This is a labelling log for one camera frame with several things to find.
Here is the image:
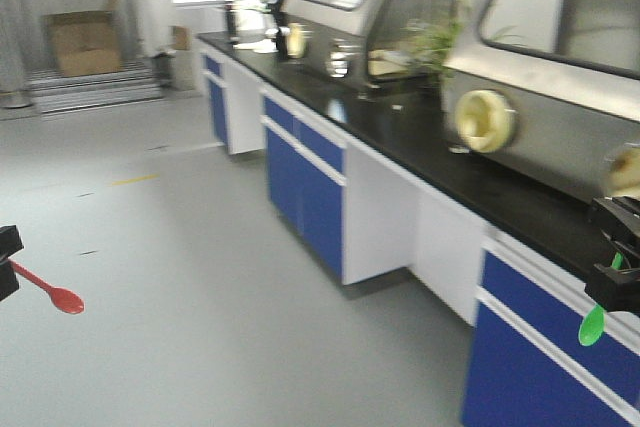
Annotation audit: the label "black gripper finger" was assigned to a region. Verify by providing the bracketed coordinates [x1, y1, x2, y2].
[0, 225, 24, 261]
[584, 264, 639, 316]
[589, 196, 639, 269]
[0, 261, 20, 301]

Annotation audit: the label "green plastic spoon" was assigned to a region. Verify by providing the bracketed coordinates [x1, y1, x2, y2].
[577, 251, 625, 347]

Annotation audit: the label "red plastic spoon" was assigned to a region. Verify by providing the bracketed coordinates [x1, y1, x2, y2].
[9, 260, 85, 315]

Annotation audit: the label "blue white lab cabinet bench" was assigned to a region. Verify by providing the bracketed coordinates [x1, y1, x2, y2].
[197, 32, 639, 426]

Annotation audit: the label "steel glove box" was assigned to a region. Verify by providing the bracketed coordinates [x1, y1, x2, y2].
[283, 0, 639, 202]

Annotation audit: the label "metal grating steps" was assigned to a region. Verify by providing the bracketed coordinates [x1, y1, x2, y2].
[26, 60, 163, 115]

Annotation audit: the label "large cardboard box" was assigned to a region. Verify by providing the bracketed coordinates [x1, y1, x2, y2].
[44, 0, 123, 77]

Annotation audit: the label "green potted plant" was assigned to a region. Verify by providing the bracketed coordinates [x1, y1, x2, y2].
[406, 16, 465, 94]

